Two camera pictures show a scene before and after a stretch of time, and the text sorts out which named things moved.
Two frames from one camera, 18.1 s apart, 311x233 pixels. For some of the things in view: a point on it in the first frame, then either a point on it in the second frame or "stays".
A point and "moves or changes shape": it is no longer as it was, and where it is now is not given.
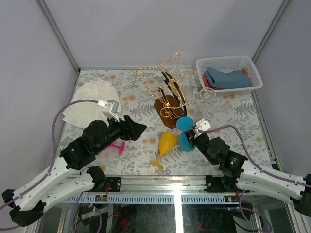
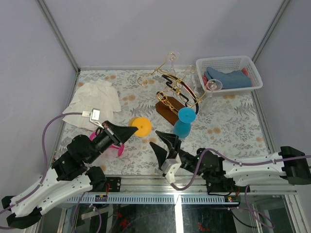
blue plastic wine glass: (185, 124) moves or changes shape
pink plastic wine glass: (121, 147) stays
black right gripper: (192, 138) → (172, 140)
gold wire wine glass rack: (170, 101) moves or changes shape
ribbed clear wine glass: (178, 57) → (173, 56)
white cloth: (80, 114) stays
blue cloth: (233, 79) stays
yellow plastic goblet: (167, 142) moves or changes shape
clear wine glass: (206, 93) → (213, 85)
